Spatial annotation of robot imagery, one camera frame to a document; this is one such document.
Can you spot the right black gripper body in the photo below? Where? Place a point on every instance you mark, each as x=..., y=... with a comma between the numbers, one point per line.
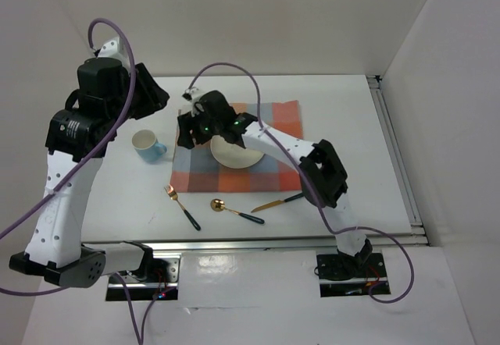
x=204, y=127

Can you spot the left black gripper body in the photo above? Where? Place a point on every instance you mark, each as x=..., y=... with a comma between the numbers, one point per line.
x=146, y=98

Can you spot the cream ceramic plate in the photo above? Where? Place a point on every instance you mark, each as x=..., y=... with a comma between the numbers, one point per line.
x=233, y=156

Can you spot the checkered orange blue cloth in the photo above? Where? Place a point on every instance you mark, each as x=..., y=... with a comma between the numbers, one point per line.
x=197, y=171

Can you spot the light blue mug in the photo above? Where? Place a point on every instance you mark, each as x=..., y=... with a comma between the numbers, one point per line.
x=147, y=146

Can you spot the gold fork green handle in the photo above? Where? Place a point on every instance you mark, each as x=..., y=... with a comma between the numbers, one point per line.
x=174, y=197

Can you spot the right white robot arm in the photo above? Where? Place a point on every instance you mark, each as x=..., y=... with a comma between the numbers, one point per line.
x=322, y=175

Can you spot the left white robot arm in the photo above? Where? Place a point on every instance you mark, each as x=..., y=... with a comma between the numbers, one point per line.
x=76, y=147

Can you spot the gold spoon green handle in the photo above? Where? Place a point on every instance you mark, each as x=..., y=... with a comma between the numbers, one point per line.
x=219, y=205

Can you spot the gold knife green handle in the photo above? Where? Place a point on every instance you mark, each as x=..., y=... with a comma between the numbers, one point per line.
x=277, y=202

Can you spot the aluminium side rail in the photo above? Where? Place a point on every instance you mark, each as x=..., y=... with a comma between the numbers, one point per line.
x=374, y=84

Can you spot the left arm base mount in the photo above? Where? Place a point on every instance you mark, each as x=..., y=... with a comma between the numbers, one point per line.
x=159, y=281

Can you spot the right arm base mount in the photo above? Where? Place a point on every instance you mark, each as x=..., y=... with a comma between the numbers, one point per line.
x=337, y=280

